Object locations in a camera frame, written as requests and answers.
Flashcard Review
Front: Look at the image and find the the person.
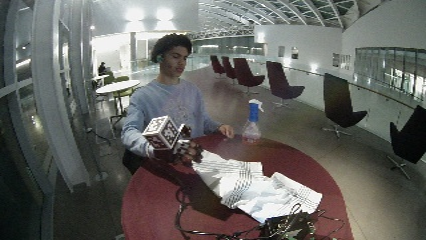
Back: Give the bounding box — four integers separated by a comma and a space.
120, 32, 237, 176

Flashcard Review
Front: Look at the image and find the white round table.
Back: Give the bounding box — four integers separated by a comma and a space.
95, 79, 143, 116

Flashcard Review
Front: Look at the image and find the dark red swivel chair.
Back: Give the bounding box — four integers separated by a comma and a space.
386, 105, 426, 181
322, 72, 369, 139
265, 60, 306, 109
220, 55, 238, 81
209, 54, 228, 80
232, 57, 266, 95

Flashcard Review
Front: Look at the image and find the white cube with black markers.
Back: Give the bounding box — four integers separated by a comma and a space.
141, 115, 184, 151

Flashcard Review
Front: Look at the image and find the white structural column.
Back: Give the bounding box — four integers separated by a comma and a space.
29, 0, 93, 193

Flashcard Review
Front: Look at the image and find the thin black cable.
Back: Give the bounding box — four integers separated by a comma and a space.
310, 209, 348, 240

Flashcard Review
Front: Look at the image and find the black electronic device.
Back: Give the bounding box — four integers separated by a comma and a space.
258, 211, 320, 240

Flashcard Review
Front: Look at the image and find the green chair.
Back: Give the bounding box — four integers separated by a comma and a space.
111, 75, 136, 101

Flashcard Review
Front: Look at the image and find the white striped cloth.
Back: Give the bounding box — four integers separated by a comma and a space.
190, 149, 324, 224

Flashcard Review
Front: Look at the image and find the bright ceiling lamp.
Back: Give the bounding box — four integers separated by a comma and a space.
124, 7, 147, 22
155, 7, 176, 21

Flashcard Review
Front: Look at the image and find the wall poster panel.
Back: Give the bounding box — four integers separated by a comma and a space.
332, 52, 353, 71

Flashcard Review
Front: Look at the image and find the clear spray bottle blue top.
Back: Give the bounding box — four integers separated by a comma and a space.
241, 98, 266, 144

